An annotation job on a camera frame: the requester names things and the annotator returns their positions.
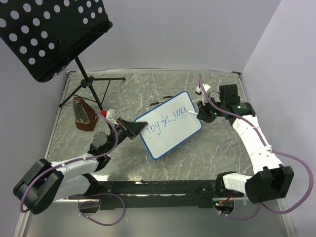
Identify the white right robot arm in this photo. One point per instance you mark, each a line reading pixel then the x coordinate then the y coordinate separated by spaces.
pixel 271 179

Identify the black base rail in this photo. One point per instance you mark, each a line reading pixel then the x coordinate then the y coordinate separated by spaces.
pixel 146 194

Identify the wire whiteboard stand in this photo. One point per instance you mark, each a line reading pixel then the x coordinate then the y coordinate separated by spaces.
pixel 156 101

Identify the blue framed whiteboard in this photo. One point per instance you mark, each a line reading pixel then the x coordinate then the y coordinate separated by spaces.
pixel 169 125

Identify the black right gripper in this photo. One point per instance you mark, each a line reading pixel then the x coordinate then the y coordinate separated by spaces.
pixel 203 114

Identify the black perforated music stand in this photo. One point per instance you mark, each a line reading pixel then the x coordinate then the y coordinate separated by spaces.
pixel 47 35

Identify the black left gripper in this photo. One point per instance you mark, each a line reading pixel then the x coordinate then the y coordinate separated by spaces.
pixel 131 129

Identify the brown wooden metronome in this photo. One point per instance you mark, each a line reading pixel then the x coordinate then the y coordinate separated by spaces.
pixel 85 116

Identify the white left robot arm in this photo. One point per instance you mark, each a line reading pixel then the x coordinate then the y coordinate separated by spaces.
pixel 46 182

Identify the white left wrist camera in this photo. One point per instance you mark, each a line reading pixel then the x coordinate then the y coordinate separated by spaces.
pixel 109 114

